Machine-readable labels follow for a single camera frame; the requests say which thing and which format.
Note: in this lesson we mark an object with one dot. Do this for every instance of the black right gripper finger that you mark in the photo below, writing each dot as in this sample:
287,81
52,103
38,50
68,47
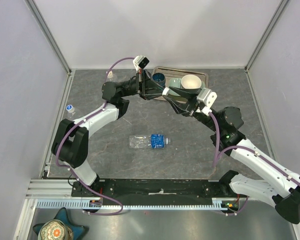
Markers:
185,93
179,108

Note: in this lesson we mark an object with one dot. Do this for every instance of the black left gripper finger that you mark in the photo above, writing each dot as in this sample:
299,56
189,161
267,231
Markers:
152,94
151,78

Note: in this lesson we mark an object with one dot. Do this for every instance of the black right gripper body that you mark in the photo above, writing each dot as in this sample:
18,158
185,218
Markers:
194,105

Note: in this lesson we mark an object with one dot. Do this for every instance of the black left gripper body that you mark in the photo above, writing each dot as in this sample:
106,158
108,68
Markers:
137,85

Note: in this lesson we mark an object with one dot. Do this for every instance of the clear bottle with notched cap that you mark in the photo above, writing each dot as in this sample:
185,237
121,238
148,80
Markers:
114,79

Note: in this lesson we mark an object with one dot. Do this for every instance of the cream notched bottle cap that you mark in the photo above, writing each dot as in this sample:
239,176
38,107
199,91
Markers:
110,74

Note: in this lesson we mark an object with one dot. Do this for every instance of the blue label plastic bottle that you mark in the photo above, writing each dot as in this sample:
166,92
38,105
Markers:
153,141

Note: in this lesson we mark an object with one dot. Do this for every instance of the clear wide plastic bottle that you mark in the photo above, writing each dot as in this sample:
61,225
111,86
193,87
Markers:
71,115

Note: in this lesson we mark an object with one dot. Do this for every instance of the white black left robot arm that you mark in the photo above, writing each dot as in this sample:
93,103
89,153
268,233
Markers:
71,142

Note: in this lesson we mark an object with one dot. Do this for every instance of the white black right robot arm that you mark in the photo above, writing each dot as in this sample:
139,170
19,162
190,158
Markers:
279,187

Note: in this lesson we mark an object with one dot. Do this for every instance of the dark blue ceramic cup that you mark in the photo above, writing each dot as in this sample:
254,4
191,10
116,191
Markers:
159,78

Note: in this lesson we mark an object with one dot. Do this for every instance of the cream and brown bowl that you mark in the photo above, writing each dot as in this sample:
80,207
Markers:
191,81

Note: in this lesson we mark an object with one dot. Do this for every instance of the light green square plate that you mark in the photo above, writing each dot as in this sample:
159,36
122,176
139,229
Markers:
175,82

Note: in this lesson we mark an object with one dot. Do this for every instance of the metal serving tray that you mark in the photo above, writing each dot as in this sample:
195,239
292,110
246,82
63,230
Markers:
179,73

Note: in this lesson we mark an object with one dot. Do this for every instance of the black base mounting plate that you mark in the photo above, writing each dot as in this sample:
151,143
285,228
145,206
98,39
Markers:
162,190

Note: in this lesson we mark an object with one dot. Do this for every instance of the blue star shaped dish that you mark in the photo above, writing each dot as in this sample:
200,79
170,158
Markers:
79,230

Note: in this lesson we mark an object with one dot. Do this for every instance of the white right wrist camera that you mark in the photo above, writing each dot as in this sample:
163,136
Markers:
206,99

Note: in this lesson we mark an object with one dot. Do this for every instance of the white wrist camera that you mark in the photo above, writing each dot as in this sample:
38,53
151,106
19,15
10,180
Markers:
206,99
140,62

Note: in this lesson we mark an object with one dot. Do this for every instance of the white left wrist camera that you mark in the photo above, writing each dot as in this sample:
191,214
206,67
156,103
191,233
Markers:
140,62

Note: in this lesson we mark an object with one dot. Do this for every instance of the light blue cable duct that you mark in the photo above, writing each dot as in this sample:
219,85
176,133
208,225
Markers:
88,204

